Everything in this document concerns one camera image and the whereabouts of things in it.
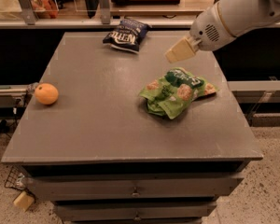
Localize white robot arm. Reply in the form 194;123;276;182
165;0;280;63

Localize dark blue kettle chip bag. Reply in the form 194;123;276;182
103;19;150;53

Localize green rice chip bag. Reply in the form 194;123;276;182
139;67;217;119

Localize black wire basket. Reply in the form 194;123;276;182
4;166;25;190

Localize orange fruit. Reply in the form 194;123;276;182
35;83;59;105

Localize grey drawer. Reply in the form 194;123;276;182
54;202;217;221
24;173;244;201

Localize lower grey drawer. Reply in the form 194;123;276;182
54;202;217;221

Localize grey drawer cabinet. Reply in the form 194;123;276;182
3;31;262;224

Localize metal shelf frame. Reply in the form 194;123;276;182
0;0;218;28

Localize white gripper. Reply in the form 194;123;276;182
165;4;235;63

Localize orange snack bag on shelf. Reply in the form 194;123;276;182
30;0;58;19

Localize yellow sponge block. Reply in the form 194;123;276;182
13;191;35;211

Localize upper grey drawer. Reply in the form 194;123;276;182
24;173;244;201

